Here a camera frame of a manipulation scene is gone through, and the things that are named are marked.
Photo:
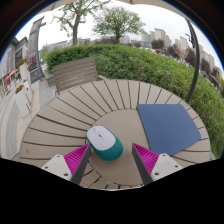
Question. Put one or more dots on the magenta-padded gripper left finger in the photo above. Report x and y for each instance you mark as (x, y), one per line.
(76, 159)

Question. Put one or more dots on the beige umbrella canopy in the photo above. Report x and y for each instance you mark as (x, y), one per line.
(110, 1)

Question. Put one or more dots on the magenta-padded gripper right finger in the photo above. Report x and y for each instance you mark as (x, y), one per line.
(146, 158)

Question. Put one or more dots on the grey sign pillar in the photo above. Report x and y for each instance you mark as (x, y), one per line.
(33, 50)

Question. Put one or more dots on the white and teal computer mouse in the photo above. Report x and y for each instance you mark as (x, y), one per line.
(104, 141)

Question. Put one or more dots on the thin-crowned tree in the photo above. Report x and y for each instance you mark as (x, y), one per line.
(75, 20)

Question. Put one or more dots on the low white flower planter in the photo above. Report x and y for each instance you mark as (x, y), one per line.
(22, 101)

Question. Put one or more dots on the tall white flower planter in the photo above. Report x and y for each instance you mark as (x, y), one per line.
(24, 70)

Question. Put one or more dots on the distant apartment buildings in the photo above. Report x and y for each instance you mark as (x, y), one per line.
(160, 35)

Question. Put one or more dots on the blue mouse pad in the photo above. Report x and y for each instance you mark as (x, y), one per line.
(168, 128)

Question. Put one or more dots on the slatted wooden chair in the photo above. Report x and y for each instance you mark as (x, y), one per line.
(75, 73)

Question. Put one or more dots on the curved black umbrella pole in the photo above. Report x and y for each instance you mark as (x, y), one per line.
(197, 60)

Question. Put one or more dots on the round-crowned tree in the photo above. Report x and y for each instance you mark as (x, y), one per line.
(117, 21)

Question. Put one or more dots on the green hedge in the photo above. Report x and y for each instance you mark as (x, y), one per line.
(150, 65)

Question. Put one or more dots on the storefront building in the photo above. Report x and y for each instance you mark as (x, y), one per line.
(10, 66)

